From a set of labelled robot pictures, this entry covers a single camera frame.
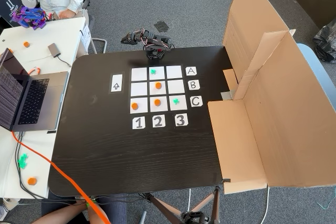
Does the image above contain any black plastic bag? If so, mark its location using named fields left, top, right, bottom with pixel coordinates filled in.
left=312, top=19, right=336, bottom=63

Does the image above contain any paper sheet number 3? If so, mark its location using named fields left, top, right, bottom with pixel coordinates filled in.
left=175, top=113, right=188, bottom=127

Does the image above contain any grey open laptop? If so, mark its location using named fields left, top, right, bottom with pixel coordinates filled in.
left=0, top=48, right=69, bottom=132

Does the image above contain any paper sheet number 1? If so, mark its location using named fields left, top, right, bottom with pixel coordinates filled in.
left=132, top=116, right=146, bottom=130

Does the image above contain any brown wooden tripod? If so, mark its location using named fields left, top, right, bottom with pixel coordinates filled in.
left=143, top=186, right=223, bottom=224

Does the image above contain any white paper grid square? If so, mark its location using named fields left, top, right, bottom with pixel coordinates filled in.
left=169, top=95, right=187, bottom=111
left=167, top=80, right=184, bottom=95
left=131, top=82, right=148, bottom=97
left=131, top=67, right=148, bottom=81
left=166, top=65, right=183, bottom=80
left=149, top=66, right=165, bottom=81
left=150, top=97, right=169, bottom=113
left=149, top=81, right=166, bottom=96
left=130, top=98, right=149, bottom=114

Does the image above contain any paper sheet number 2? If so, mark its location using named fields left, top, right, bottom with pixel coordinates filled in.
left=152, top=115, right=166, bottom=128

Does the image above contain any brown cardboard screen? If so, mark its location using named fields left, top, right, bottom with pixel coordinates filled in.
left=207, top=0, right=336, bottom=195

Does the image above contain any white arrow paper sheet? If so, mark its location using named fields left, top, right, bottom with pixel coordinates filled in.
left=110, top=74, right=123, bottom=93

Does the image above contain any thick orange cable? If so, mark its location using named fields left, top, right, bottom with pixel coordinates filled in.
left=10, top=131, right=112, bottom=224

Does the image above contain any white metal table leg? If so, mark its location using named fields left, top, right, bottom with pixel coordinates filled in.
left=90, top=37, right=108, bottom=54

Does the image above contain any grey usb hub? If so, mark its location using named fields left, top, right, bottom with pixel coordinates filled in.
left=47, top=42, right=72, bottom=67

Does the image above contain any teal wire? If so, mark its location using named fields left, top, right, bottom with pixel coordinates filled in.
left=316, top=186, right=336, bottom=210

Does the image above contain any black cable bundle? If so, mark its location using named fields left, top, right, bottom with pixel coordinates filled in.
left=14, top=132, right=87, bottom=206

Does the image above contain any purple blue leader arm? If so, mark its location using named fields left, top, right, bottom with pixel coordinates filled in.
left=10, top=6, right=47, bottom=30

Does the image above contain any dark floor socket plate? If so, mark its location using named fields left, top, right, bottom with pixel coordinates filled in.
left=154, top=20, right=170, bottom=33

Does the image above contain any paper sheet letter C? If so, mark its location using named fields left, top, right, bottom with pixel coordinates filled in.
left=190, top=95, right=203, bottom=108

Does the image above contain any white cable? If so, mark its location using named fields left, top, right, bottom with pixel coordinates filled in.
left=258, top=186, right=271, bottom=224

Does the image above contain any paper sheet letter B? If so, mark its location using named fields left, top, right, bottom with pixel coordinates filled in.
left=187, top=80, right=201, bottom=91

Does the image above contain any person's left hand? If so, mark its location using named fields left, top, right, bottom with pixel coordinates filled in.
left=58, top=8, right=77, bottom=20

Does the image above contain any person in jeans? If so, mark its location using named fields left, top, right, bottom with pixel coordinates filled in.
left=31, top=194, right=129, bottom=224

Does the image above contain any white printed paper card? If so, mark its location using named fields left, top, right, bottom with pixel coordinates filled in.
left=79, top=23, right=92, bottom=49

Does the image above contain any grey tape piece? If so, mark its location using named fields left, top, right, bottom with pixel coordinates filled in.
left=220, top=90, right=235, bottom=101

